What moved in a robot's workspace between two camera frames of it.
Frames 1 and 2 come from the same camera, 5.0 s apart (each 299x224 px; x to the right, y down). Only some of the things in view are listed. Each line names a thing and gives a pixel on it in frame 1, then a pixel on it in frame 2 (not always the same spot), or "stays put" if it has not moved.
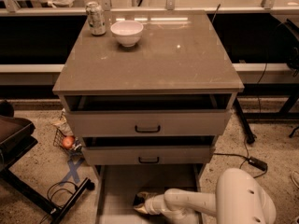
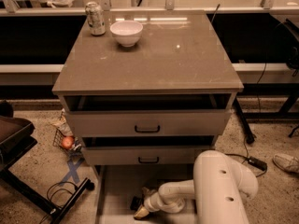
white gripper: [149, 203] stays put
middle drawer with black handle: [147, 155] stays put
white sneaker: [294, 176] → [287, 161]
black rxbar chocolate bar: [136, 200] stays put
